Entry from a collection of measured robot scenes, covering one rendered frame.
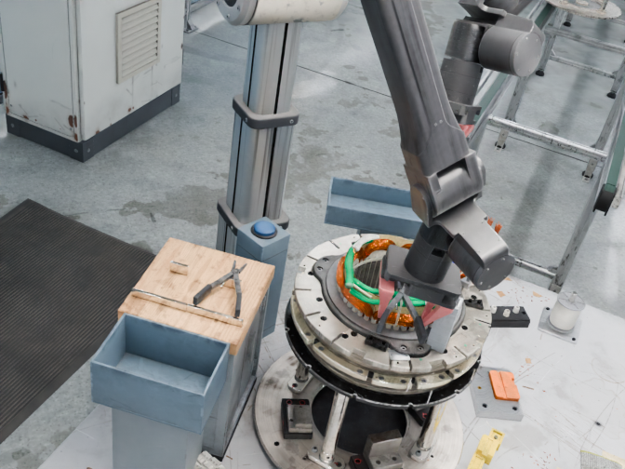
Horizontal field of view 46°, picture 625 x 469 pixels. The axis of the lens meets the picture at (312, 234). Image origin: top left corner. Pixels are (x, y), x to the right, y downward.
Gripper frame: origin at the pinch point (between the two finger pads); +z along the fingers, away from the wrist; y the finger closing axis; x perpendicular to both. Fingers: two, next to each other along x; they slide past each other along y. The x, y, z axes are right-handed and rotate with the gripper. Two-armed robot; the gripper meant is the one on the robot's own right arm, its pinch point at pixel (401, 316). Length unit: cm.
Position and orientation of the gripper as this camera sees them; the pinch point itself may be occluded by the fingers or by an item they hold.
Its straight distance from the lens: 105.6
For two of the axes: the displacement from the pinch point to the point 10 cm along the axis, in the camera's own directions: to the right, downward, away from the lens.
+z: -2.7, 7.6, 5.9
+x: 1.2, -5.8, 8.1
